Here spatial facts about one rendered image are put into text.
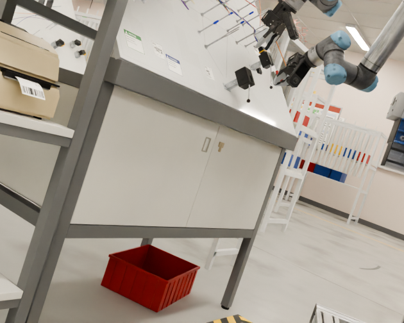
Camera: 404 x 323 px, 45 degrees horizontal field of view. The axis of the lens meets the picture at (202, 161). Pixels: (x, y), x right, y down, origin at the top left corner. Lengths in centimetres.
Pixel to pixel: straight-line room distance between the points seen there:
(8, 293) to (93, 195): 33
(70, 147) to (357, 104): 950
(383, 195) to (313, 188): 139
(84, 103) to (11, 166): 41
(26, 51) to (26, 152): 40
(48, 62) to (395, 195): 921
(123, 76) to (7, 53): 30
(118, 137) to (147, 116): 12
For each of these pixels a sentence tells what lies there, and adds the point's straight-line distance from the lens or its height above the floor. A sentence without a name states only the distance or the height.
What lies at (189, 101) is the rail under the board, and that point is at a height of 83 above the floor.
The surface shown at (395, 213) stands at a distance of 1008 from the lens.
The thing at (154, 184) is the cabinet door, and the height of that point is 54.
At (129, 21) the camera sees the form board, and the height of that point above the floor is 98.
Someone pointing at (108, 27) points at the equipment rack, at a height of 92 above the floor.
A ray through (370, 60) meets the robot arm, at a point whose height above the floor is 119.
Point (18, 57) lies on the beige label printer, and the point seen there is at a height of 78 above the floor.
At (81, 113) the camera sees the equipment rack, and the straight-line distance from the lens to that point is 122.
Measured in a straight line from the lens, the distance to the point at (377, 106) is 1040.
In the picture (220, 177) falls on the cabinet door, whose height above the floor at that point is 61.
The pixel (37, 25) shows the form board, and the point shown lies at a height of 120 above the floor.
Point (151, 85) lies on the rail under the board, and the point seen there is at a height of 83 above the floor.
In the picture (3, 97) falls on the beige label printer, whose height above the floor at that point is 69.
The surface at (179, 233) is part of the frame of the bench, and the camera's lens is 178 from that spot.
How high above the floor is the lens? 76
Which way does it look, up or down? 4 degrees down
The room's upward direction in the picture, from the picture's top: 19 degrees clockwise
